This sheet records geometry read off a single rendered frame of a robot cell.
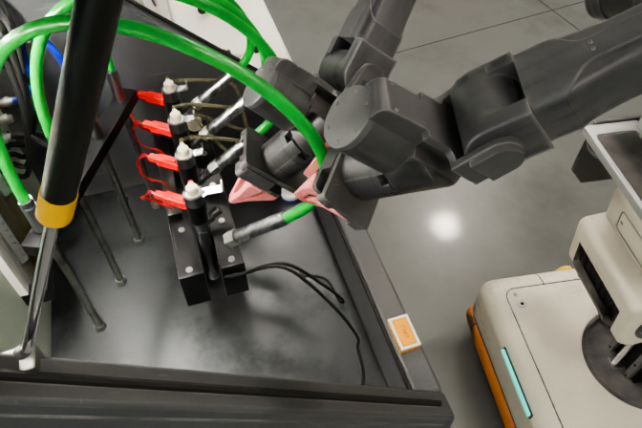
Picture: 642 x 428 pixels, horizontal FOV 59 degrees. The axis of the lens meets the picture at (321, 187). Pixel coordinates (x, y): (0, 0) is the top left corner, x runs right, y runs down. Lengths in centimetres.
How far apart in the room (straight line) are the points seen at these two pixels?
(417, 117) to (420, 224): 173
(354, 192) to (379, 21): 22
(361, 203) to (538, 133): 19
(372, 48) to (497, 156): 26
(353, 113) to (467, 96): 9
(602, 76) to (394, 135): 16
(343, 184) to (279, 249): 52
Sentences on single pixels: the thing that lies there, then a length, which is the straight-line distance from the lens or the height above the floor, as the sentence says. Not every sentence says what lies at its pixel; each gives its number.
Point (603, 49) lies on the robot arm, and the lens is 47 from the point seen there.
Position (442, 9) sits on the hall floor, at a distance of 338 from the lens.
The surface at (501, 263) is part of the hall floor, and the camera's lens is 215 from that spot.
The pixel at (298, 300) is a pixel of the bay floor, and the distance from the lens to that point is 100.
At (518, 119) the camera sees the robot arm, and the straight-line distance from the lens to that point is 45.
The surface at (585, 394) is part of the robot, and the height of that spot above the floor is 28.
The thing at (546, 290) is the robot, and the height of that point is 28.
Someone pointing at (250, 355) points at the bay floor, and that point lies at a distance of 96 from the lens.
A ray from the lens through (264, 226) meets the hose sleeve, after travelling 69.
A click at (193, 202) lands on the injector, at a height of 110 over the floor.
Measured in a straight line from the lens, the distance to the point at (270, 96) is 55.
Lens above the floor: 169
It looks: 48 degrees down
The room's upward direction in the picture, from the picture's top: straight up
